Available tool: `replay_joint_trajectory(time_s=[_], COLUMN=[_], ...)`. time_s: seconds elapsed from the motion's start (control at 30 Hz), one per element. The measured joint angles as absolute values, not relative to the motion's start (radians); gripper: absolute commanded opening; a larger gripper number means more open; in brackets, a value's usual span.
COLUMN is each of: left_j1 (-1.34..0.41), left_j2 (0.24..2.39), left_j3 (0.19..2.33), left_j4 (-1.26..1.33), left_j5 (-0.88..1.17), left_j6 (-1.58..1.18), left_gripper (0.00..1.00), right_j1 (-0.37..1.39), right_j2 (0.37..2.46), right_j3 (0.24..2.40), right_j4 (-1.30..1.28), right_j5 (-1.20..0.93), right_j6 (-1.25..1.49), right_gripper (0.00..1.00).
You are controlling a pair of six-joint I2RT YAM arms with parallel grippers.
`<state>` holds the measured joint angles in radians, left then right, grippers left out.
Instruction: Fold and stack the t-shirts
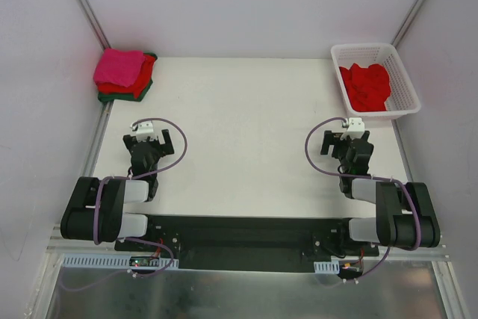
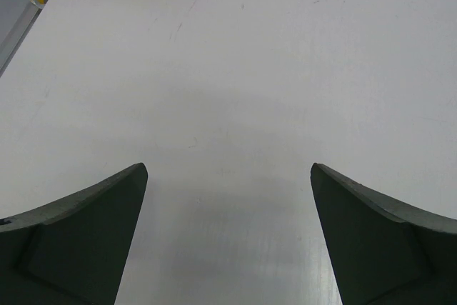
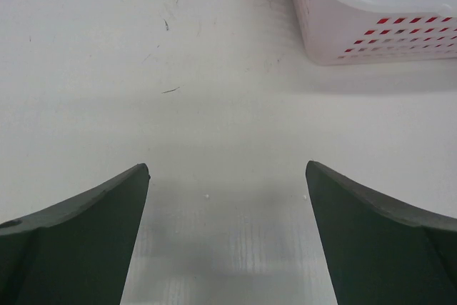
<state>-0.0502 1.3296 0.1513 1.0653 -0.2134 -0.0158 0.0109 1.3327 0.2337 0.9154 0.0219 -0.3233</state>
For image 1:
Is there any red t shirt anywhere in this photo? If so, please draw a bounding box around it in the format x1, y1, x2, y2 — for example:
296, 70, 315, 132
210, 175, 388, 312
339, 64, 391, 112
97, 53, 157, 99

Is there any white plastic basket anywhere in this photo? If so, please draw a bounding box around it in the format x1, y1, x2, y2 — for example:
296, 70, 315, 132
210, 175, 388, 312
330, 43, 421, 120

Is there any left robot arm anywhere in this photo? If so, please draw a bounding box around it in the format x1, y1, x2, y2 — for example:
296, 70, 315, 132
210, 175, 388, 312
60, 128, 175, 251

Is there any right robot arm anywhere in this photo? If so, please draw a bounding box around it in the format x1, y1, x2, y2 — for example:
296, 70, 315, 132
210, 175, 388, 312
320, 131, 441, 255

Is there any folded green t shirt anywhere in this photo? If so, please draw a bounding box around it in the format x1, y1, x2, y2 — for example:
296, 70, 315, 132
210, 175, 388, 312
97, 50, 158, 103

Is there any folded red t shirt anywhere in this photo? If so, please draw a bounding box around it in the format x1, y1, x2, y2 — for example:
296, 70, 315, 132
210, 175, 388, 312
97, 53, 157, 99

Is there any folded pink t shirt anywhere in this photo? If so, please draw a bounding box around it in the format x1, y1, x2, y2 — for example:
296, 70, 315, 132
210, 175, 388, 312
93, 49, 145, 87

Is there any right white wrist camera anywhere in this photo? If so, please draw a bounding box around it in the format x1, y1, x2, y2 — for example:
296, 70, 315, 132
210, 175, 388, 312
341, 117, 365, 140

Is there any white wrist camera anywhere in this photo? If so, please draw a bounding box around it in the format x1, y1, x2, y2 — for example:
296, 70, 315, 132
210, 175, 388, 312
341, 117, 365, 140
131, 120, 157, 142

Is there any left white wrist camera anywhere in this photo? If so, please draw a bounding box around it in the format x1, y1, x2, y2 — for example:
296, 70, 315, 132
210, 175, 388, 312
131, 120, 157, 142

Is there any right grey cable duct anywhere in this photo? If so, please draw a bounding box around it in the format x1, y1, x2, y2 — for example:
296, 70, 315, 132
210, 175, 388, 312
314, 260, 341, 275

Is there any grey cable duct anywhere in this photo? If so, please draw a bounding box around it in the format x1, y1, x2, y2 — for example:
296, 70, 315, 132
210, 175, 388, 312
62, 254, 179, 270
314, 260, 341, 275

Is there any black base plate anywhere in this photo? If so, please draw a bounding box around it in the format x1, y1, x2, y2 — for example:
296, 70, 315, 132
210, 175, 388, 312
114, 215, 379, 273

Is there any left grey cable duct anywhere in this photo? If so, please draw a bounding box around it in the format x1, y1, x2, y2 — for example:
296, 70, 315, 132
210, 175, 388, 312
62, 254, 179, 270

